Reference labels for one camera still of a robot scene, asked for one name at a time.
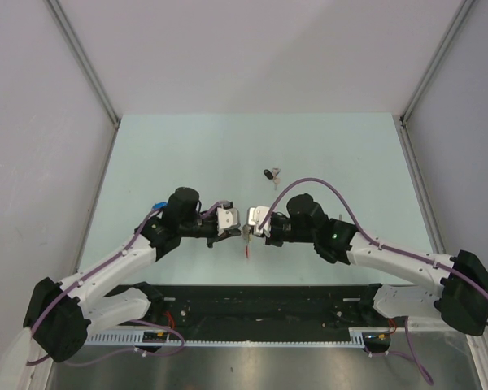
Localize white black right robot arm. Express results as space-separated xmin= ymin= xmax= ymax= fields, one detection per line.
xmin=247 ymin=193 xmax=488 ymax=336

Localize blue tagged key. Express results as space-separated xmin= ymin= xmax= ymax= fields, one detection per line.
xmin=152 ymin=201 xmax=168 ymax=210

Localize red handled metal key organiser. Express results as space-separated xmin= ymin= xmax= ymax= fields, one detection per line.
xmin=242 ymin=225 xmax=252 ymax=260

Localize slotted cable duct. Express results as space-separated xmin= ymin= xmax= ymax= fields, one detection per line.
xmin=85 ymin=327 xmax=364 ymax=349

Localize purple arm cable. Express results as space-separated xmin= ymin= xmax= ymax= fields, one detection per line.
xmin=26 ymin=201 xmax=223 ymax=366
xmin=258 ymin=176 xmax=488 ymax=386

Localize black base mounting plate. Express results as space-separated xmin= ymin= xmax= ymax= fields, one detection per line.
xmin=105 ymin=284 xmax=404 ymax=354

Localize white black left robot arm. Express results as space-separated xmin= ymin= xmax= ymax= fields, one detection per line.
xmin=0 ymin=187 xmax=241 ymax=389

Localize left aluminium frame post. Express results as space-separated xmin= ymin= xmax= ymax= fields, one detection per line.
xmin=43 ymin=0 xmax=120 ymax=128

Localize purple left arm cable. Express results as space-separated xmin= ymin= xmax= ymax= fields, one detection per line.
xmin=26 ymin=201 xmax=223 ymax=366

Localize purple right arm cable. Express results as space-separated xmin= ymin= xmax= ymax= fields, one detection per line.
xmin=258 ymin=176 xmax=488 ymax=386

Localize aluminium frame post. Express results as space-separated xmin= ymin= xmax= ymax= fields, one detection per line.
xmin=398 ymin=0 xmax=479 ymax=125
xmin=43 ymin=0 xmax=120 ymax=128

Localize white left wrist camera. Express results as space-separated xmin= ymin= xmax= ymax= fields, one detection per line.
xmin=216 ymin=201 xmax=241 ymax=231

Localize right aluminium frame post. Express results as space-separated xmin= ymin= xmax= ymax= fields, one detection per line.
xmin=398 ymin=0 xmax=479 ymax=125

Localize black and blue tagged keys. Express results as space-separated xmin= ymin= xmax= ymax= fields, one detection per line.
xmin=263 ymin=167 xmax=281 ymax=190

